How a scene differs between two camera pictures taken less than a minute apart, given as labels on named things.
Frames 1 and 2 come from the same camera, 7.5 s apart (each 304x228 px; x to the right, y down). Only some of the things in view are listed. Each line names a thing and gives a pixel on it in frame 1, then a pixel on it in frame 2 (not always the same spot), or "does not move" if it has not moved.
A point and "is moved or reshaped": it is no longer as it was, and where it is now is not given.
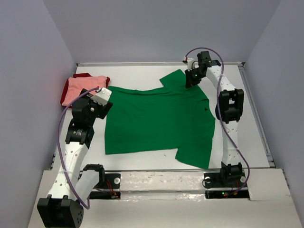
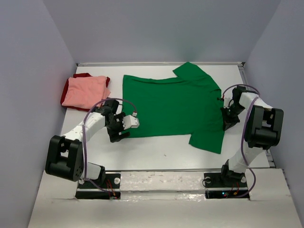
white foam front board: (176, 199) does not move
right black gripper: (190, 82) -> (228, 122)
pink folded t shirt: (76, 87) does not move
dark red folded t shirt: (108, 80) does not move
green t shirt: (175, 117) is moved or reshaped
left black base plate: (111, 181) does not move
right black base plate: (233, 188) does not move
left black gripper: (102, 110) -> (119, 117)
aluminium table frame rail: (149, 64) does not move
